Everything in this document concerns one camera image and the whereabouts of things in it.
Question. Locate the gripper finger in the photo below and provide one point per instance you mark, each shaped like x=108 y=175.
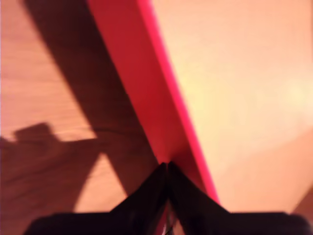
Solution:
x=149 y=195
x=188 y=198

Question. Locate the red Nike shoebox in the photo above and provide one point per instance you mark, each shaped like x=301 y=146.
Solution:
x=137 y=73

